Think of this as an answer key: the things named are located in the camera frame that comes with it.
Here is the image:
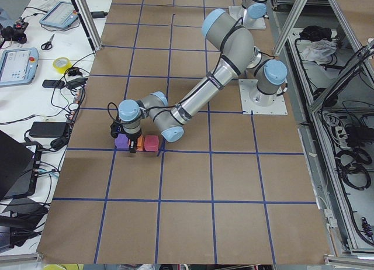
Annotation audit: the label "red foam cube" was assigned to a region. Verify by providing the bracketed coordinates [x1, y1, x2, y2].
[144, 135, 160, 152]

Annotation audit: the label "aluminium frame post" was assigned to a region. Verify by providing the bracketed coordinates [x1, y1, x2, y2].
[70, 0, 102, 53]

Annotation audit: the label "teach pendant tablet far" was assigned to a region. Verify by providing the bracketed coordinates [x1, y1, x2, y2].
[39, 1, 78, 30]

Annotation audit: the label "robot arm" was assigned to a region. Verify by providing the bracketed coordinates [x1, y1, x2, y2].
[115, 9, 288, 153]
[241, 0, 268, 29]

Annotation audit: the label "black power brick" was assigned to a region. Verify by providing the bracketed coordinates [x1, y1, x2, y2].
[29, 122, 67, 138]

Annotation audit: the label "yellow tape roll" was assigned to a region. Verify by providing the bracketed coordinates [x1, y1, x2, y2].
[53, 57, 72, 74]

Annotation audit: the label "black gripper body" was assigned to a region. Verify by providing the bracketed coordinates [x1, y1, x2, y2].
[124, 126, 142, 141]

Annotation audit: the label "orange foam cube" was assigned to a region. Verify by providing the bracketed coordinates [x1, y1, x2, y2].
[136, 135, 144, 151]

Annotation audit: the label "white crumpled cloth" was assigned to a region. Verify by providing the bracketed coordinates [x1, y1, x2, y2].
[301, 40, 337, 64]

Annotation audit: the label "teach pendant tablet near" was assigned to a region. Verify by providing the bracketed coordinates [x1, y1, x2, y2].
[1, 47, 39, 87]

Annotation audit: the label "black laptop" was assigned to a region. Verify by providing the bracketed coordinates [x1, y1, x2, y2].
[1, 132, 41, 200]

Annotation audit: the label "purple foam cube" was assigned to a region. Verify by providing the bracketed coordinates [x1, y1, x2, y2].
[115, 134, 129, 150]

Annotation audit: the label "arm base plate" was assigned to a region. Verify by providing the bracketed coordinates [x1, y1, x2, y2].
[238, 79, 288, 115]
[228, 6, 266, 30]

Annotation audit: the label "black handled scissors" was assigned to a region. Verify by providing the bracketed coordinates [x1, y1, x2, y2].
[40, 34, 55, 51]

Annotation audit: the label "teach pendant tablet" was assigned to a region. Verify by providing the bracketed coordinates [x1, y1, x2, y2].
[1, 47, 39, 87]
[39, 1, 78, 30]

